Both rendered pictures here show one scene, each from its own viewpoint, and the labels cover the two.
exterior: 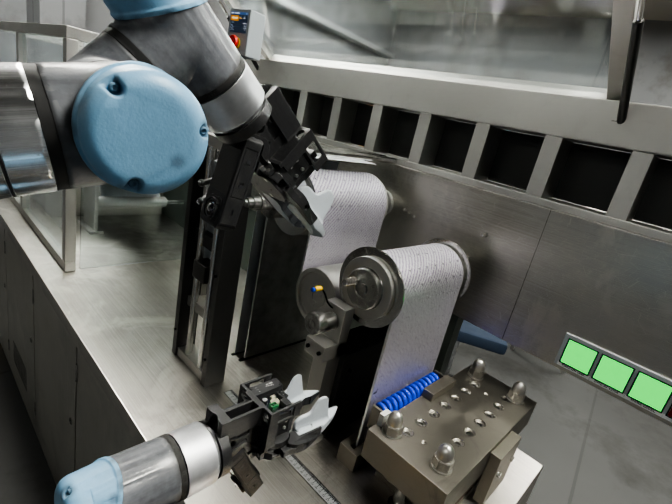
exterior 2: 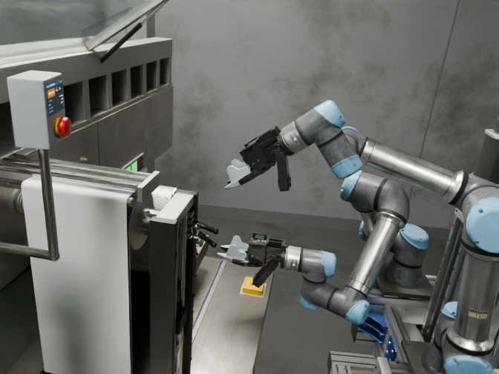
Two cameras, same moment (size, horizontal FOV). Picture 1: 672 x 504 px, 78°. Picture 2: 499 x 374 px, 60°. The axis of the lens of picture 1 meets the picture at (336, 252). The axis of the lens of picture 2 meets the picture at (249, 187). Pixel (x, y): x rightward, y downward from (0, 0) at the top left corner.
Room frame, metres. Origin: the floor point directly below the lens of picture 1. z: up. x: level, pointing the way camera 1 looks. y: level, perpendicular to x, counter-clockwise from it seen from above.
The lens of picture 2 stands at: (1.15, 1.01, 1.83)
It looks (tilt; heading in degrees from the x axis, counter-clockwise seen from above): 23 degrees down; 237
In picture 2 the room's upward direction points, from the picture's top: 5 degrees clockwise
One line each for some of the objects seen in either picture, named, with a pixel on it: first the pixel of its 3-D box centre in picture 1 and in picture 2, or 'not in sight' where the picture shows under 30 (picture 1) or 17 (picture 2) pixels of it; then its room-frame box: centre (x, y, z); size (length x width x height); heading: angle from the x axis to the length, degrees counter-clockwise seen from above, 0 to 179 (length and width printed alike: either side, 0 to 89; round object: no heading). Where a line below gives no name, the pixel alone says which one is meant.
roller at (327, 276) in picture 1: (355, 287); not in sight; (0.86, -0.06, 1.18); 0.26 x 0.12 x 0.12; 139
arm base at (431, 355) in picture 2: not in sight; (450, 355); (-0.01, 0.48, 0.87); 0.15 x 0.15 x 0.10
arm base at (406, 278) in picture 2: not in sight; (405, 268); (-0.28, 0.06, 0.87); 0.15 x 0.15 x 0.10
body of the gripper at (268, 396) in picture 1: (249, 426); (266, 251); (0.45, 0.06, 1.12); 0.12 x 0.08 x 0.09; 139
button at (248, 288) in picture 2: not in sight; (253, 286); (0.41, -0.04, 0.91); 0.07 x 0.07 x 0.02; 49
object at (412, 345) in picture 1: (414, 350); not in sight; (0.75, -0.20, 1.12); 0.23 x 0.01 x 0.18; 139
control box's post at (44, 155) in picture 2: not in sight; (48, 202); (1.08, 0.32, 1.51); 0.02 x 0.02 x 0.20
